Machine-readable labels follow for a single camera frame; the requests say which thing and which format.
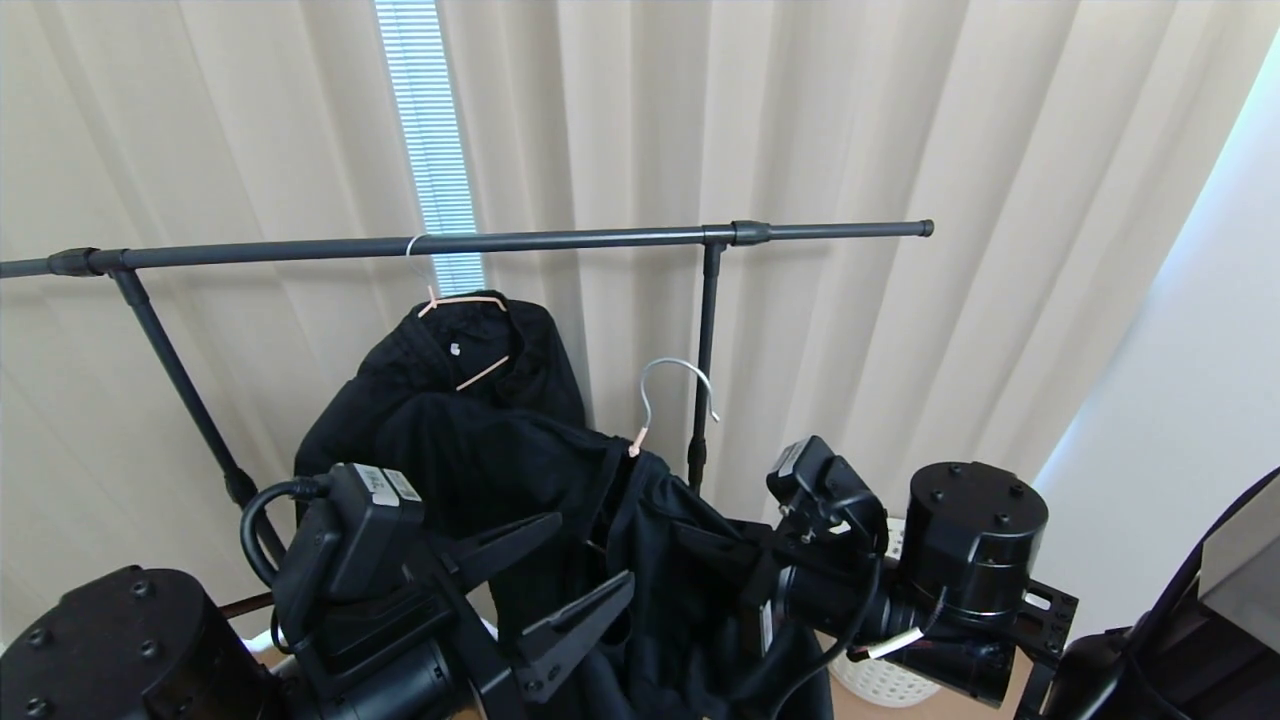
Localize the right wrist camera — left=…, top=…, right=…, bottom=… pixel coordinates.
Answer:
left=766, top=436, right=890, bottom=547

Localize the window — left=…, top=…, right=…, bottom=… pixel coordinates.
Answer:
left=372, top=0, right=488, bottom=298

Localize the beige curtain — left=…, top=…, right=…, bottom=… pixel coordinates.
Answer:
left=440, top=0, right=1280, bottom=541
left=0, top=0, right=501, bottom=641

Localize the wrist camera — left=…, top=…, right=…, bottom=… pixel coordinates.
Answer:
left=270, top=463, right=427, bottom=643
left=766, top=436, right=890, bottom=547

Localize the white laundry basket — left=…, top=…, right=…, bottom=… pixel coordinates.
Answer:
left=828, top=514, right=945, bottom=710

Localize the pink clothes hanger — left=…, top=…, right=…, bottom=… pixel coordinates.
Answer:
left=404, top=235, right=512, bottom=394
left=627, top=357, right=722, bottom=460

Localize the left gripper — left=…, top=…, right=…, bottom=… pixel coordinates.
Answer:
left=290, top=512, right=636, bottom=720

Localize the black garment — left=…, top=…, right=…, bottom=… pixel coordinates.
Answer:
left=375, top=395, right=837, bottom=720
left=293, top=292, right=591, bottom=521

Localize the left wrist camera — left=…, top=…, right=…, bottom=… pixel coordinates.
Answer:
left=270, top=463, right=427, bottom=643

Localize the black clothes rack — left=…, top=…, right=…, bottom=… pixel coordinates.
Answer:
left=0, top=220, right=936, bottom=621

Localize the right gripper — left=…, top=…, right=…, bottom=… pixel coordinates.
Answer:
left=740, top=543, right=903, bottom=658

